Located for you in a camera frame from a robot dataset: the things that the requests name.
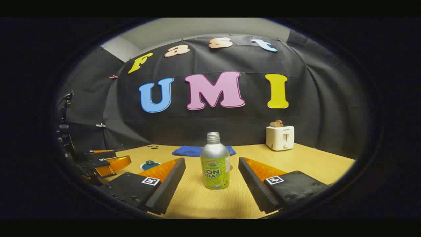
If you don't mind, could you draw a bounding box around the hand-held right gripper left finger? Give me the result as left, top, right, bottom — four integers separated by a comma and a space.
97, 157, 186, 216

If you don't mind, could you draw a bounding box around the silver water bottle green label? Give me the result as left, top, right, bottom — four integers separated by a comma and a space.
200, 132, 231, 190

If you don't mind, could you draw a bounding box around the black backdrop cloth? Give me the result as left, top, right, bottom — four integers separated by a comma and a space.
56, 33, 372, 158

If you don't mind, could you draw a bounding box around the white toaster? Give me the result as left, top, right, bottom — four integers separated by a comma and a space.
266, 125, 295, 151

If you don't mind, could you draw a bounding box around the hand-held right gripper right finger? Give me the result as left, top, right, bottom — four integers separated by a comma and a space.
238, 157, 329, 214

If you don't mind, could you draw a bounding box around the blue towel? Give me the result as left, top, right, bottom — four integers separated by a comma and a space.
172, 146, 236, 157

